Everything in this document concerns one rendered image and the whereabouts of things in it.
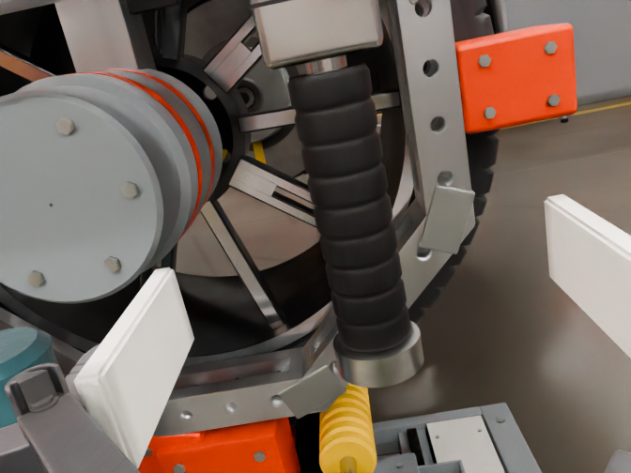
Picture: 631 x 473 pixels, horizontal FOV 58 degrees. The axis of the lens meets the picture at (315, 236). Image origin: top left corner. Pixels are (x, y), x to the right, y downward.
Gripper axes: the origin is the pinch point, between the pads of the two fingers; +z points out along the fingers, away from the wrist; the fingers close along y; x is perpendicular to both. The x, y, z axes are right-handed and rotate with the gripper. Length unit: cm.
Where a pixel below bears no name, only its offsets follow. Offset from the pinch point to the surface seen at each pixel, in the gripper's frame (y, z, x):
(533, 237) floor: 71, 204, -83
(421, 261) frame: 5.1, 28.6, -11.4
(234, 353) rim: -15.3, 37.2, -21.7
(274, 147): -11, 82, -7
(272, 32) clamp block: -1.7, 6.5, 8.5
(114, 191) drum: -13.1, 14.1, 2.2
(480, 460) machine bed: 16, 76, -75
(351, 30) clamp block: 1.4, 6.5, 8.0
